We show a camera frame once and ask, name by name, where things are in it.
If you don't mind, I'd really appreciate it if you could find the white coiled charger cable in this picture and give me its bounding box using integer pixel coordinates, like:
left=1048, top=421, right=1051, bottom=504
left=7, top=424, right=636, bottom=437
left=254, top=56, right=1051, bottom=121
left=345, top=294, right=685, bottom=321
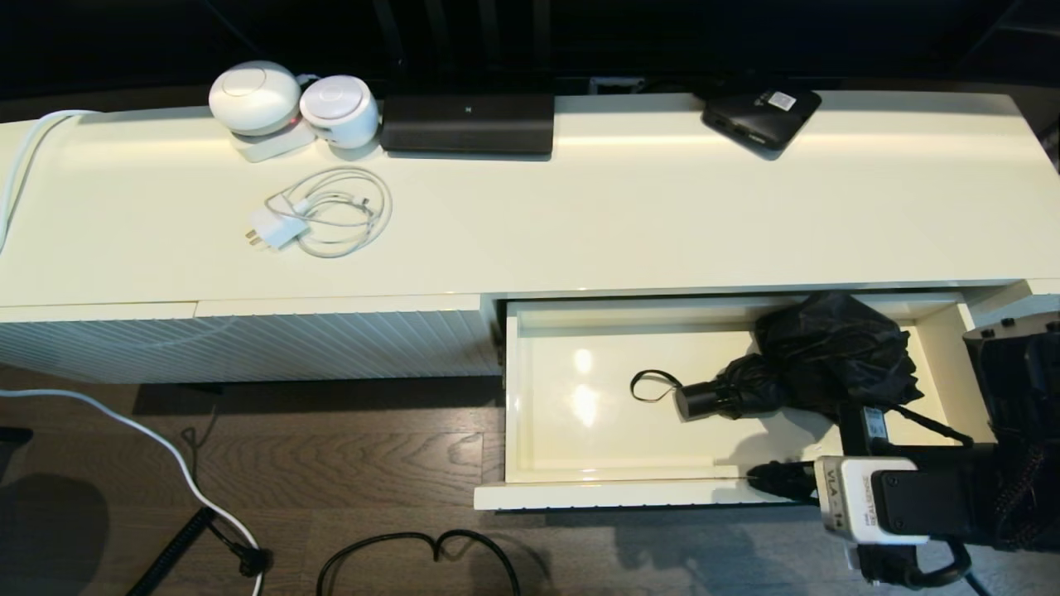
left=265, top=166, right=393, bottom=259

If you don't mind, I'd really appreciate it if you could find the small white round device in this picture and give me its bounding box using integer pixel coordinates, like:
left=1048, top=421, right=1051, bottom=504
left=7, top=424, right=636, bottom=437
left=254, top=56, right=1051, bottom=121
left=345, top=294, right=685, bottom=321
left=300, top=74, right=382, bottom=150

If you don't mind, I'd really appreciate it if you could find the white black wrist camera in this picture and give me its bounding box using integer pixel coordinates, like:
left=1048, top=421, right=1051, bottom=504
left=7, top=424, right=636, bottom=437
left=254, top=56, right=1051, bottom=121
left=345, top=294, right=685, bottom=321
left=816, top=455, right=932, bottom=547

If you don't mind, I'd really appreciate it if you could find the thick white cable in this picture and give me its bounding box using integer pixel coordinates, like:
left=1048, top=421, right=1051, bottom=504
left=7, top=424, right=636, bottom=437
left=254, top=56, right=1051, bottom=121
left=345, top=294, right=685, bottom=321
left=0, top=109, right=100, bottom=249

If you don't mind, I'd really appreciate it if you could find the black rectangular speaker bar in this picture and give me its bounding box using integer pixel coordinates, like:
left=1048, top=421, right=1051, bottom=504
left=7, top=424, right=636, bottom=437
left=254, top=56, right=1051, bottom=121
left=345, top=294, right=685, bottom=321
left=381, top=93, right=556, bottom=156

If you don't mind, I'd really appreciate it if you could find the white power cable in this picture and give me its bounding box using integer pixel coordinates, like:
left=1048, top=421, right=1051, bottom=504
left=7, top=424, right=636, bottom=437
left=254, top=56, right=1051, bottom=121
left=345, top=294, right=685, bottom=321
left=0, top=387, right=266, bottom=596

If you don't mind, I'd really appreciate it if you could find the white ribbed tv cabinet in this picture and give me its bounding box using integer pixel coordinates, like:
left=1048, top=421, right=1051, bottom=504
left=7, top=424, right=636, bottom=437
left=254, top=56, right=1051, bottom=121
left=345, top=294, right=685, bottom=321
left=0, top=89, right=1060, bottom=386

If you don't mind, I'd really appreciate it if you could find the black coiled cable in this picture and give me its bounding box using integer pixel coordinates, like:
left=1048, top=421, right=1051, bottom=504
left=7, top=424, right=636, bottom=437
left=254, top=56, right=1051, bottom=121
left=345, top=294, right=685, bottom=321
left=124, top=507, right=274, bottom=596

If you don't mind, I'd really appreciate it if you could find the black looped cable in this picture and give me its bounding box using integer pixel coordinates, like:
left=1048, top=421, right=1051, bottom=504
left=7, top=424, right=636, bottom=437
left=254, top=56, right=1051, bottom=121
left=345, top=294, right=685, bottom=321
left=316, top=530, right=523, bottom=596

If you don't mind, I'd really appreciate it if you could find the white charger plug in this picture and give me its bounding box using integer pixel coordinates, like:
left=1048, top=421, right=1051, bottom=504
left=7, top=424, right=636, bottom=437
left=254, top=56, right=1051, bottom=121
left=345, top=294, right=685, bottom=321
left=245, top=207, right=309, bottom=251

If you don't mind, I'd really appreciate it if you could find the large white round device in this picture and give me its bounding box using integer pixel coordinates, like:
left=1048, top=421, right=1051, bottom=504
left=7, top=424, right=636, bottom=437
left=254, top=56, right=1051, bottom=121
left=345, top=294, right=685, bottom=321
left=209, top=60, right=302, bottom=137

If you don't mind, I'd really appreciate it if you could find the black set-top box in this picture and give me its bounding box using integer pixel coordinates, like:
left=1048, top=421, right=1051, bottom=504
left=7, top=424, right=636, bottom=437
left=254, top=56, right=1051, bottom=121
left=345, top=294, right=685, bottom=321
left=702, top=87, right=822, bottom=160

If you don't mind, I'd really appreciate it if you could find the black umbrella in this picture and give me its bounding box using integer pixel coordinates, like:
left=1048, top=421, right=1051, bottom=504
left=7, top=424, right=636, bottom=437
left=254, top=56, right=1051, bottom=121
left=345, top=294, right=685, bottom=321
left=629, top=291, right=924, bottom=423

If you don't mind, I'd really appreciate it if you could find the white flat box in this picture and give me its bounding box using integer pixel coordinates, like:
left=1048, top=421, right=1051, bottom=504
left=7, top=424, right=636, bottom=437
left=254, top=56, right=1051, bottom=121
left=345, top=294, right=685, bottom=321
left=232, top=124, right=317, bottom=163

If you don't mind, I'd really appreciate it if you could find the white cabinet drawer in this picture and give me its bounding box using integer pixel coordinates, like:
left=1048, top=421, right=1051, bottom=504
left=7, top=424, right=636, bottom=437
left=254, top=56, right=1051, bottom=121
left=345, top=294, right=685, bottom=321
left=474, top=291, right=1003, bottom=512

